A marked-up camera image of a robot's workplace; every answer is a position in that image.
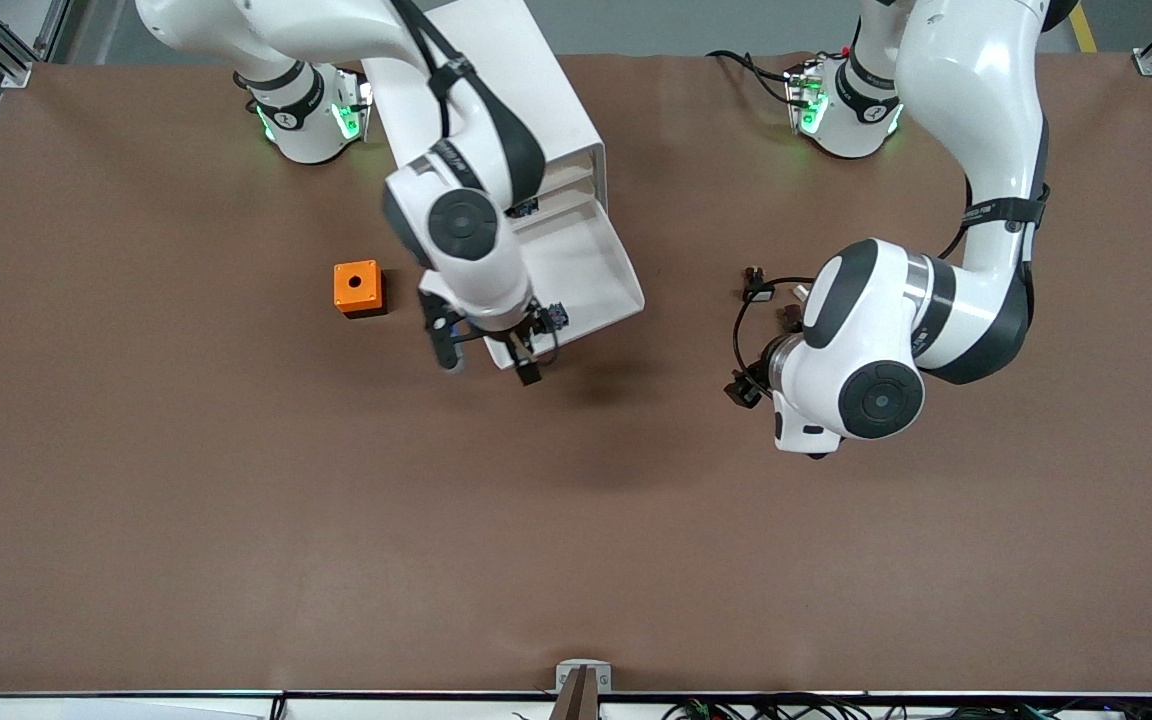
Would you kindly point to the white table edge frame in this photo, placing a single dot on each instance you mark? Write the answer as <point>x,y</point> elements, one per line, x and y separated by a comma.
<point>136,708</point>

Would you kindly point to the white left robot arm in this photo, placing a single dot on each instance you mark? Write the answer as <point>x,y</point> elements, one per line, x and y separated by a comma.
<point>976,90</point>

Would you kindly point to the white plastic drawer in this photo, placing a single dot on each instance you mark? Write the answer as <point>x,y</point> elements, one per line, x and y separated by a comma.
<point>586,270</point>
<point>568,203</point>
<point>566,177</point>

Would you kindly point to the orange button enclosure box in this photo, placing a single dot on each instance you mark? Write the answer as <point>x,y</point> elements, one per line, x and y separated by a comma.
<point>356,285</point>

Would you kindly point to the brown camera support bar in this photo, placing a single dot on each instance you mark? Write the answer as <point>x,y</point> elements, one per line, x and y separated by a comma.
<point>576,700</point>

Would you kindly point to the brown paper table cover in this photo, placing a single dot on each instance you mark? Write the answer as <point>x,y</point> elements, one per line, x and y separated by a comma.
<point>576,520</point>

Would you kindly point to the grey metal mount bracket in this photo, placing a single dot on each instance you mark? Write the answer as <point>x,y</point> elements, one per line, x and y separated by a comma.
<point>568,672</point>

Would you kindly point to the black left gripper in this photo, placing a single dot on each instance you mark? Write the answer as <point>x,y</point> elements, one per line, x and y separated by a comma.
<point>758,372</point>

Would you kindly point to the brown terminal block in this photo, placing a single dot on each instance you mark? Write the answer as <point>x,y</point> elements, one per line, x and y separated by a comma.
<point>791,318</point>

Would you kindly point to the green push button switch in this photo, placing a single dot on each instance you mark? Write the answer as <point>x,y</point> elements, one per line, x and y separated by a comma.
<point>557,317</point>

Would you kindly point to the black white push button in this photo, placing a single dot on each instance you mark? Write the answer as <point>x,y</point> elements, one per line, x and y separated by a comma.
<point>758,290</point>

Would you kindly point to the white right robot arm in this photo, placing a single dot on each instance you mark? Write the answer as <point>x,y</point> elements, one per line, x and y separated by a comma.
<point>476,260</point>

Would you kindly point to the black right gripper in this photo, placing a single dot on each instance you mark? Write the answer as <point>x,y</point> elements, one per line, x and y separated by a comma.
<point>513,343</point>

